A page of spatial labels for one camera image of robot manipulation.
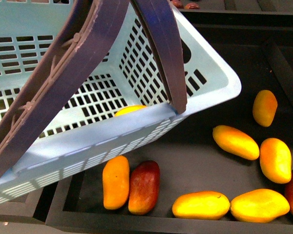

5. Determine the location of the yellow lemon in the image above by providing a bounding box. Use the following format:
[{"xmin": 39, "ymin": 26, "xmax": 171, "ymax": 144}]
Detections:
[{"xmin": 114, "ymin": 105, "xmax": 146, "ymax": 117}]

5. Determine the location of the light blue plastic basket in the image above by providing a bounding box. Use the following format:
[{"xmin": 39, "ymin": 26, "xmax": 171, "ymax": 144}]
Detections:
[{"xmin": 0, "ymin": 0, "xmax": 241, "ymax": 205}]

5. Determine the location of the yellow mango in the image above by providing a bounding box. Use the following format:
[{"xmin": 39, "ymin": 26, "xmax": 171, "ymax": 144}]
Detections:
[
  {"xmin": 212, "ymin": 125, "xmax": 260, "ymax": 160},
  {"xmin": 259, "ymin": 138, "xmax": 292, "ymax": 184},
  {"xmin": 230, "ymin": 189, "xmax": 290, "ymax": 223},
  {"xmin": 172, "ymin": 191, "xmax": 230, "ymax": 220}
]

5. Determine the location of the brown basket handle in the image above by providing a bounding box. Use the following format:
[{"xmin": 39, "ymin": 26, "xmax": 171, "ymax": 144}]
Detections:
[{"xmin": 0, "ymin": 0, "xmax": 187, "ymax": 178}]

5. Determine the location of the orange mango left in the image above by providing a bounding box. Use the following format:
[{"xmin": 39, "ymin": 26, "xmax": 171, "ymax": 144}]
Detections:
[{"xmin": 102, "ymin": 156, "xmax": 130, "ymax": 210}]

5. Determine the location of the orange mango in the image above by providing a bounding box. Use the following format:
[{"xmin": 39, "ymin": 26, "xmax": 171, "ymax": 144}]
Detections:
[
  {"xmin": 252, "ymin": 90, "xmax": 278, "ymax": 127},
  {"xmin": 102, "ymin": 156, "xmax": 130, "ymax": 210}
]

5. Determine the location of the red mango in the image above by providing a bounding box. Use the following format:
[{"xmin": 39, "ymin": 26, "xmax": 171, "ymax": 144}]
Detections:
[{"xmin": 128, "ymin": 160, "xmax": 160, "ymax": 215}]

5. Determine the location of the black mango tray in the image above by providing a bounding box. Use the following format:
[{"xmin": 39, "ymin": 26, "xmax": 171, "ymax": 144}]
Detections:
[{"xmin": 46, "ymin": 12, "xmax": 293, "ymax": 234}]

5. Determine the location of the orange mango upper right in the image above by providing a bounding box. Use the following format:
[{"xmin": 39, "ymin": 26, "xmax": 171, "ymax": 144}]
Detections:
[{"xmin": 252, "ymin": 90, "xmax": 278, "ymax": 127}]

